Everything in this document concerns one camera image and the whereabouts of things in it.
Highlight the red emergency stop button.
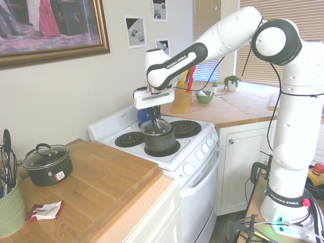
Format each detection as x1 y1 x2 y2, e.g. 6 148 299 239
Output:
307 163 324 178

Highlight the wooden knife block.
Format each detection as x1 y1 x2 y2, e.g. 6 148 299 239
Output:
170 87 193 115

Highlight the green ribbed utensil holder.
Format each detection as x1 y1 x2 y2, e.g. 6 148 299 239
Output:
0 179 27 239

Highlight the black spatula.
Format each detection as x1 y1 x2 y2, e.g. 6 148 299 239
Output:
2 129 12 163

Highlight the dark green saucepan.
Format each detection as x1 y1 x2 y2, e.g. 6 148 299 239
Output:
142 126 177 153

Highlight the green black clamp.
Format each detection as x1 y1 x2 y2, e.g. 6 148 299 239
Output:
250 153 273 183

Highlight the glass pot lid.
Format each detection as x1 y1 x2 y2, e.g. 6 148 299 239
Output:
139 119 173 138

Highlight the bushy potted plant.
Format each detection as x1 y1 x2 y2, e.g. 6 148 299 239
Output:
223 74 241 92

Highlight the yellow handled knife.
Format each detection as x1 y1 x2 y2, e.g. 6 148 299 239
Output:
179 70 189 86

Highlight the white drawer cabinet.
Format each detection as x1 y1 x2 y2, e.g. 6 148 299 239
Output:
96 174 183 243

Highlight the gold framed painting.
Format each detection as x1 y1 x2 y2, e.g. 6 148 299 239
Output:
0 0 111 71

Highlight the green ceramic bowl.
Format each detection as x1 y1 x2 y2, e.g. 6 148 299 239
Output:
194 90 215 105

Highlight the white door cabinet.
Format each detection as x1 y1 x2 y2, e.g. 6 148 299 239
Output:
216 119 278 216

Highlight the black metal clamp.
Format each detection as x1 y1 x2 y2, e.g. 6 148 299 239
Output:
226 213 259 243

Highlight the black cable bundle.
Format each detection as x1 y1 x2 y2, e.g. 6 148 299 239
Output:
302 176 324 243

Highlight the red knife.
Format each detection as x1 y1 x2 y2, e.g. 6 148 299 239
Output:
186 66 197 92

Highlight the wooden window blind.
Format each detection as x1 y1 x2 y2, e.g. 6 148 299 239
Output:
235 0 324 89
192 0 221 82

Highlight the dark wire whisk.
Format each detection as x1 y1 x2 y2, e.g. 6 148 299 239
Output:
0 145 19 189

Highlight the white electric stove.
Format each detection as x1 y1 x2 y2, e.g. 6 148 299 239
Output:
87 104 221 243

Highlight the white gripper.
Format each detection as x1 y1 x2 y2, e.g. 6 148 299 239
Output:
133 88 176 128

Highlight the black pot with glass lid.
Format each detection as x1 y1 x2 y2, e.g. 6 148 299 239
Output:
22 143 73 187

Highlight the large black coil burner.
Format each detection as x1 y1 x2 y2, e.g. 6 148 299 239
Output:
169 119 203 139

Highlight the grey photo print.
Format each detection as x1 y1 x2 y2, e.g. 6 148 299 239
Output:
151 0 169 23
123 14 148 50
154 37 171 57

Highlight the blue kettle black handle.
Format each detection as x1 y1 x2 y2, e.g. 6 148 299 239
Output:
137 107 155 124

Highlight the red white packet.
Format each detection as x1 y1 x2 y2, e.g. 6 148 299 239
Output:
25 200 64 222

